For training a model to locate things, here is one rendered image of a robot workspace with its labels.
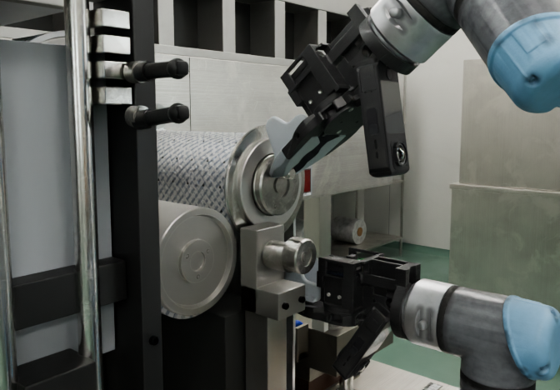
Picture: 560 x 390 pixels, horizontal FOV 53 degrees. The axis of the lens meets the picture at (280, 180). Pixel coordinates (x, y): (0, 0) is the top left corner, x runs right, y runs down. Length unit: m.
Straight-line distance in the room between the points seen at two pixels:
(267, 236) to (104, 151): 0.28
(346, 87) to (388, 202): 5.26
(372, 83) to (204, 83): 0.55
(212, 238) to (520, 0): 0.39
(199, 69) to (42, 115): 0.68
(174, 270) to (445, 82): 5.01
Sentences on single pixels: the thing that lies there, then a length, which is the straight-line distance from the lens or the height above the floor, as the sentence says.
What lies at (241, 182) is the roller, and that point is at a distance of 0.66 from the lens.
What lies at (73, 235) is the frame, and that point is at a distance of 0.41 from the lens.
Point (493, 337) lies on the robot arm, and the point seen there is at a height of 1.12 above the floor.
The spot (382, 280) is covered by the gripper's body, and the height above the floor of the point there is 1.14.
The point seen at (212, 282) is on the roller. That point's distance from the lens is 0.66.
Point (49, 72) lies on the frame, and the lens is 0.41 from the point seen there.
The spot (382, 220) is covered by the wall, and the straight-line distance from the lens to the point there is 5.90.
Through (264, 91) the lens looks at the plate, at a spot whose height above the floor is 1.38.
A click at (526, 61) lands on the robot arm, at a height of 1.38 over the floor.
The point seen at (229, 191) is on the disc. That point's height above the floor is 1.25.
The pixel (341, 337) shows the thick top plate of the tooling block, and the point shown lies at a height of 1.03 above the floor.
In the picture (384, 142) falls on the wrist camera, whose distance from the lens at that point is 0.56.
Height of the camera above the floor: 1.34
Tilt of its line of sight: 7 degrees down
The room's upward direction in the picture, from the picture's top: straight up
